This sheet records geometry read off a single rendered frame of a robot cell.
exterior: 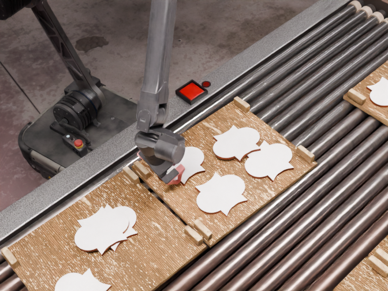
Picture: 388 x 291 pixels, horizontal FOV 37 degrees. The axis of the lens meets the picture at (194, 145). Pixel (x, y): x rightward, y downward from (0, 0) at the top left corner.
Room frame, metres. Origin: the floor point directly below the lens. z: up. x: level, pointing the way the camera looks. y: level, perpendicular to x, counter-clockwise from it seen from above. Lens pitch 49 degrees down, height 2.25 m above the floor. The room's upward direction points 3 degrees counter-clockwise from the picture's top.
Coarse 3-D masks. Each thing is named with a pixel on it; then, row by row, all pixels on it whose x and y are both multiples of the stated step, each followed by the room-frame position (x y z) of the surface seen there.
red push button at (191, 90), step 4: (192, 84) 1.40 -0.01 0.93; (184, 88) 1.38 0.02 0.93; (188, 88) 1.38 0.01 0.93; (192, 88) 1.38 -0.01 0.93; (196, 88) 1.38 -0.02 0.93; (200, 88) 1.38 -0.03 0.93; (184, 92) 1.36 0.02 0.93; (188, 92) 1.36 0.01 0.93; (192, 92) 1.36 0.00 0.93; (196, 92) 1.36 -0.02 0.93; (200, 92) 1.36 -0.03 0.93; (188, 96) 1.34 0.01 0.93; (192, 96) 1.34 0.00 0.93
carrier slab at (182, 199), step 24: (216, 120) 1.23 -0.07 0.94; (240, 120) 1.22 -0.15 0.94; (192, 144) 1.13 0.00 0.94; (288, 144) 1.11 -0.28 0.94; (216, 168) 1.04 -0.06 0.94; (240, 168) 1.03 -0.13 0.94; (312, 168) 1.02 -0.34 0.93; (168, 192) 0.96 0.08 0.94; (192, 192) 0.96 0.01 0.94; (264, 192) 0.94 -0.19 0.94; (192, 216) 0.88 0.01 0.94; (216, 216) 0.87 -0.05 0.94; (240, 216) 0.87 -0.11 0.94; (216, 240) 0.80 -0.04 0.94
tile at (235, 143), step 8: (232, 128) 1.18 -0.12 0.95; (240, 128) 1.18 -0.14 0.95; (248, 128) 1.17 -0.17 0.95; (216, 136) 1.15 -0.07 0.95; (224, 136) 1.15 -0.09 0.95; (232, 136) 1.14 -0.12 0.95; (240, 136) 1.14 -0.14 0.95; (248, 136) 1.14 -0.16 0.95; (256, 136) 1.13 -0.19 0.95; (216, 144) 1.12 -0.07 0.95; (224, 144) 1.11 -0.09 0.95; (232, 144) 1.11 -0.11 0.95; (240, 144) 1.11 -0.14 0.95; (248, 144) 1.10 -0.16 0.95; (256, 144) 1.11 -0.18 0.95; (216, 152) 1.08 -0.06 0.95; (224, 152) 1.08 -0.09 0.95; (232, 152) 1.08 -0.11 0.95; (240, 152) 1.07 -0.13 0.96; (248, 152) 1.07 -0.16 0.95; (240, 160) 1.05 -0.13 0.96
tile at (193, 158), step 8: (192, 152) 1.09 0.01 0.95; (200, 152) 1.09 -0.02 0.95; (184, 160) 1.07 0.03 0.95; (192, 160) 1.06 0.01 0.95; (200, 160) 1.06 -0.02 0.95; (192, 168) 1.03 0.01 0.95; (200, 168) 1.03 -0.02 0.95; (184, 176) 1.01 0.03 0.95; (192, 176) 1.01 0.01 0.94; (184, 184) 0.98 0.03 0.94
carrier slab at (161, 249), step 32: (96, 192) 0.97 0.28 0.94; (128, 192) 0.97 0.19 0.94; (64, 224) 0.87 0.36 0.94; (160, 224) 0.86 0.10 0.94; (32, 256) 0.78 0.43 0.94; (64, 256) 0.78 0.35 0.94; (96, 256) 0.77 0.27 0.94; (128, 256) 0.76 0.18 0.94; (160, 256) 0.76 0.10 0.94; (192, 256) 0.75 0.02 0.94; (32, 288) 0.69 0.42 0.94; (128, 288) 0.68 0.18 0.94
